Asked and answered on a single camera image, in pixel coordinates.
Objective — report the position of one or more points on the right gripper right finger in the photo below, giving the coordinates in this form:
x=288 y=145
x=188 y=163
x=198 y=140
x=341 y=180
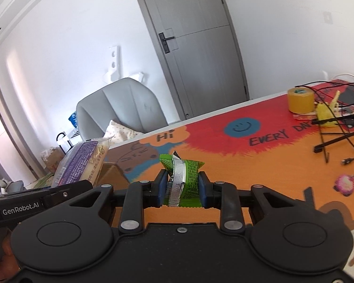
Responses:
x=224 y=197

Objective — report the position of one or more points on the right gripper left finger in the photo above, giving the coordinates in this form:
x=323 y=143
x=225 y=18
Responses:
x=139 y=196

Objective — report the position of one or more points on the green snack packet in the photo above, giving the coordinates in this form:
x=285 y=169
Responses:
x=182 y=189

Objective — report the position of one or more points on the purple long cake packet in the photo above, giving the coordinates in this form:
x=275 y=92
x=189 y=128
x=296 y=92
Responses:
x=83 y=162

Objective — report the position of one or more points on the person's left hand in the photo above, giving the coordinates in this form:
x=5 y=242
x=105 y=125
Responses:
x=8 y=263

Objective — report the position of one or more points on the brown cardboard box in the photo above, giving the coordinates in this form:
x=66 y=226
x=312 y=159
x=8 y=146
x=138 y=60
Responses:
x=112 y=174

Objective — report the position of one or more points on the white dotted cushion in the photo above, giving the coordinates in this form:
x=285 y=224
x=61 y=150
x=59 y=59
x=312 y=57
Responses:
x=117 y=133

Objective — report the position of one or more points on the grey chair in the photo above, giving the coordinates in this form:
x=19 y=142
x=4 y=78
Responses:
x=127 y=102

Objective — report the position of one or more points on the blue bag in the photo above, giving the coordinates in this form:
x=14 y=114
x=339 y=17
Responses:
x=73 y=120

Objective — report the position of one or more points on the colourful cartoon table mat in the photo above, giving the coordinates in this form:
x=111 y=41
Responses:
x=258 y=142

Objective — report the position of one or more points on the black laptop stand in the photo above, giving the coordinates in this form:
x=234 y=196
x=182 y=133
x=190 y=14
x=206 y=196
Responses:
x=345 y=125

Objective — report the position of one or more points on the yellow tape roll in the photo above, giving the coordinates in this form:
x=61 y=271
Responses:
x=301 y=100

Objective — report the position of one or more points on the grey door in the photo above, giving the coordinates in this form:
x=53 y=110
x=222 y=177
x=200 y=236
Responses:
x=204 y=68

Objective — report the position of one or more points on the yellow plastic toy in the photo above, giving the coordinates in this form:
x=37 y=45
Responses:
x=325 y=111

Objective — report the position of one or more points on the pink keychain charm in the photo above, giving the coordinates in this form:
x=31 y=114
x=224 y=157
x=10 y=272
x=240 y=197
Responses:
x=345 y=185

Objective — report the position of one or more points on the white wall switch panel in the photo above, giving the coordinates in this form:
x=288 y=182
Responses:
x=113 y=67

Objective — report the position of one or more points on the black door handle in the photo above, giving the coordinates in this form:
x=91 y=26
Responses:
x=164 y=42

